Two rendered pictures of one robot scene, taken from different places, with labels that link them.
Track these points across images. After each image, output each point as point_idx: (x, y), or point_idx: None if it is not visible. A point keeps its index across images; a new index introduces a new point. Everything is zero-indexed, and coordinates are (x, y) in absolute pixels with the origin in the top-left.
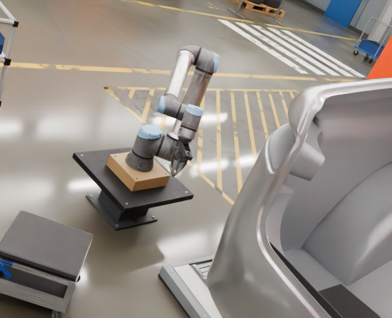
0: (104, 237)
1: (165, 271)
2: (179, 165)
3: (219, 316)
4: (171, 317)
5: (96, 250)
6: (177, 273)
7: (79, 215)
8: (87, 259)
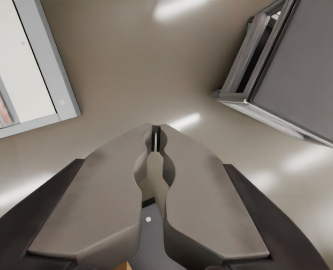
0: (153, 186)
1: (74, 105)
2: (125, 192)
3: None
4: (80, 25)
5: None
6: (52, 98)
7: None
8: None
